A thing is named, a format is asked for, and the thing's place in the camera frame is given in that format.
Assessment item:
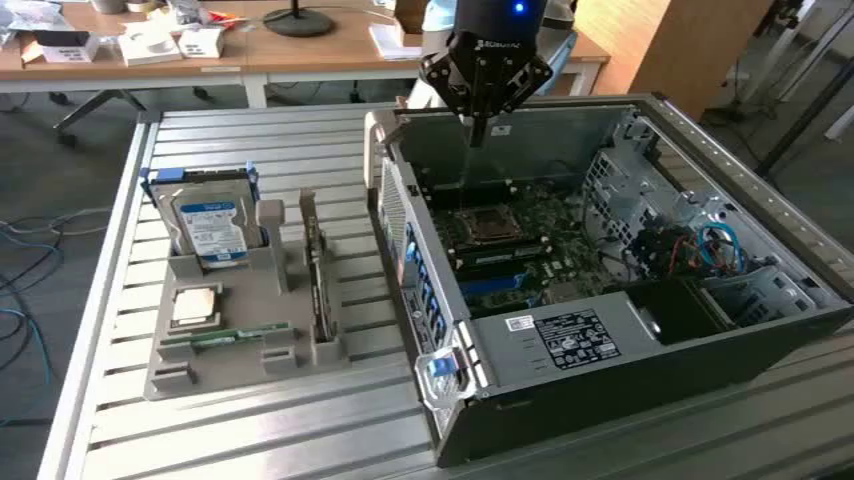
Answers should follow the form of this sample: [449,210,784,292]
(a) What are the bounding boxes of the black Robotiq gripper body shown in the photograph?
[447,0,549,101]

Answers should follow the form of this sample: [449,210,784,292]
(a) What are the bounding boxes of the black Nvidia graphics card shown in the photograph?
[298,187,341,346]

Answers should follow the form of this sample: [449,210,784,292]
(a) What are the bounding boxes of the white paper stack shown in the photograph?
[369,23,426,62]

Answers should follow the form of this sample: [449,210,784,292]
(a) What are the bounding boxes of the brown cardboard box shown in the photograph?
[394,0,429,34]

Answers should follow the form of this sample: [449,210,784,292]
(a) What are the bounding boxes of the wooden cabinet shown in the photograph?
[574,0,780,121]

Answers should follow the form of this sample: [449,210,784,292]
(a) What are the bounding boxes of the black round lamp base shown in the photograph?
[262,0,335,39]

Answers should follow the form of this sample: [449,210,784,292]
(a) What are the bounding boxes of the metal CPU socket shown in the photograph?
[453,207,526,246]

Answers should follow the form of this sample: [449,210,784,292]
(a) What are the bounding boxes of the green RAM stick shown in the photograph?
[163,322,293,349]
[471,245,542,262]

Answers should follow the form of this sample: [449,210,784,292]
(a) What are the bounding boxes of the green motherboard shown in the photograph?
[426,184,642,321]

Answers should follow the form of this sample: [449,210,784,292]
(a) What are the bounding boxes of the small white labelled box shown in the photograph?
[178,27,227,60]

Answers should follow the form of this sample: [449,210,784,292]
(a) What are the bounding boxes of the blue expansion slot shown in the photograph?
[458,277,529,297]

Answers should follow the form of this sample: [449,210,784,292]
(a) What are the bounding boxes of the white flat box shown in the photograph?
[118,22,184,68]

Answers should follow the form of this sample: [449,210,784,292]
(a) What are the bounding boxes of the grey power supply unit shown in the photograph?
[466,292,669,389]

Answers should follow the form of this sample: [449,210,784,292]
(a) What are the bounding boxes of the silver disk bay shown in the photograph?
[704,266,820,326]

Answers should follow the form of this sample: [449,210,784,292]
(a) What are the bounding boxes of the blue case release latch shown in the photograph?
[426,355,463,377]

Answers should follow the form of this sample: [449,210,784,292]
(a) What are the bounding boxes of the white box black lid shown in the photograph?
[32,29,102,65]

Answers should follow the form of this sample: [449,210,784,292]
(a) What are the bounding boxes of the black office chair base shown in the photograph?
[51,88,150,147]

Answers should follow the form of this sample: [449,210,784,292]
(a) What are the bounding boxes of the silver CPU chip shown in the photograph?
[170,287,219,322]

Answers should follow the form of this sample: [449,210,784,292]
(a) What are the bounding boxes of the grey plastic parts rack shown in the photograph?
[143,197,355,404]

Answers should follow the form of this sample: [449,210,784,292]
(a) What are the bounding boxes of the clear plastic bag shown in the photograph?
[0,0,74,34]

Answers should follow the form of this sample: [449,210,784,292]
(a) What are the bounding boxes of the black open PC case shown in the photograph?
[363,92,854,469]

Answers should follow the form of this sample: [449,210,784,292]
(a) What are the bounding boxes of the wooden desk white frame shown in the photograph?
[246,0,613,109]
[0,0,250,109]

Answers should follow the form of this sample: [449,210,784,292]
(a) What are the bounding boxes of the red disk wire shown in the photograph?
[671,233,690,277]

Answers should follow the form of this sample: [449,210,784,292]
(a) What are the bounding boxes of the blue disk wire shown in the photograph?
[697,222,750,275]

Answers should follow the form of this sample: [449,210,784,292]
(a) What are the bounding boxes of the hard disk with blue bracket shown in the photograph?
[140,162,263,271]

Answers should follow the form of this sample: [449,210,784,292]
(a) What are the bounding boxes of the white floor cable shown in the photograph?
[0,206,114,237]

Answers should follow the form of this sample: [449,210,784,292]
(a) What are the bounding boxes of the blue floor cable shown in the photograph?
[0,222,63,427]

